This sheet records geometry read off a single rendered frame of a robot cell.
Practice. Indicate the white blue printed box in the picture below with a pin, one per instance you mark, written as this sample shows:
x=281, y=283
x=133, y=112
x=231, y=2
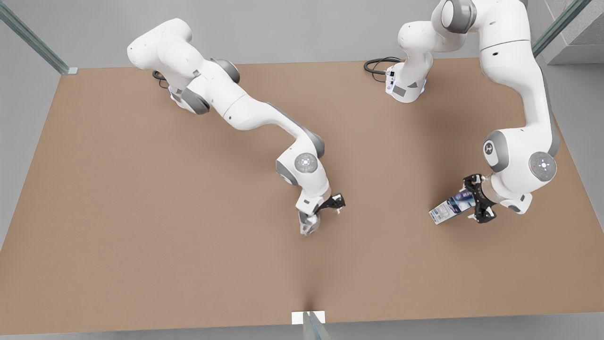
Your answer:
x=450, y=208

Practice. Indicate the silver white object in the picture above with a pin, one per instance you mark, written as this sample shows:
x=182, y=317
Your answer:
x=309, y=223

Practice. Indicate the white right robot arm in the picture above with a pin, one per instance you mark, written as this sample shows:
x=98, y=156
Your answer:
x=245, y=111

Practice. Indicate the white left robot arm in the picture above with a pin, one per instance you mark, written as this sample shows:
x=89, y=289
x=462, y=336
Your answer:
x=514, y=71

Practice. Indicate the silver frame post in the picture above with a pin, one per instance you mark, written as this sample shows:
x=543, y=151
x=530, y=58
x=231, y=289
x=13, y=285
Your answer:
x=35, y=40
x=559, y=26
x=312, y=325

